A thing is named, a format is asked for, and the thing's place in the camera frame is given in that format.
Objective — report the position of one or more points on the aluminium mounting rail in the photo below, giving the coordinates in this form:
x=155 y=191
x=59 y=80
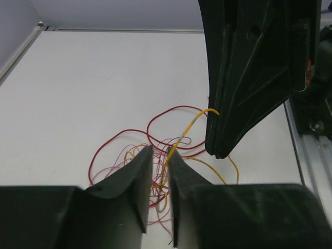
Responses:
x=313 y=154

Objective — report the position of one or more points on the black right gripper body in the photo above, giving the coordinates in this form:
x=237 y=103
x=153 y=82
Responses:
x=321 y=64

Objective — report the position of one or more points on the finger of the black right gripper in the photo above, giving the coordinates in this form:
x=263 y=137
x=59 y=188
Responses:
x=258 y=53

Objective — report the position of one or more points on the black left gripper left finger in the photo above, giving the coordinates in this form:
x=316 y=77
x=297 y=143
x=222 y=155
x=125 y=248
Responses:
x=112 y=213

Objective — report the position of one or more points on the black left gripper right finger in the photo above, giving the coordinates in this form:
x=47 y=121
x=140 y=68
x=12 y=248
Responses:
x=205 y=215

